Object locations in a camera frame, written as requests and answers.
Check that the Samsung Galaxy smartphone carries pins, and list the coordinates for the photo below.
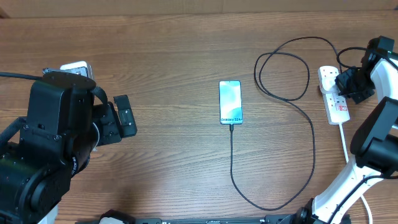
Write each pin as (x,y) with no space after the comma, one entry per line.
(231,107)

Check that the white power extension strip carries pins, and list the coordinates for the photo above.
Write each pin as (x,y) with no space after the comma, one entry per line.
(335,105)

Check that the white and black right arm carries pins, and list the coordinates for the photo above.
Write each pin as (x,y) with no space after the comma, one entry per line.
(373,149)

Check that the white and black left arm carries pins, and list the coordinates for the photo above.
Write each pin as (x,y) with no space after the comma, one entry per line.
(68,116)

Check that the white charger plug adapter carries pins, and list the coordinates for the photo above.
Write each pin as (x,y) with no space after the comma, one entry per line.
(328,85)

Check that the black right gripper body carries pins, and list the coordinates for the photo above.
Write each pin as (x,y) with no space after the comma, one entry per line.
(354,83)

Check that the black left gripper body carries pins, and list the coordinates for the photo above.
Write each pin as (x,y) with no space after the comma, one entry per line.
(107,123)

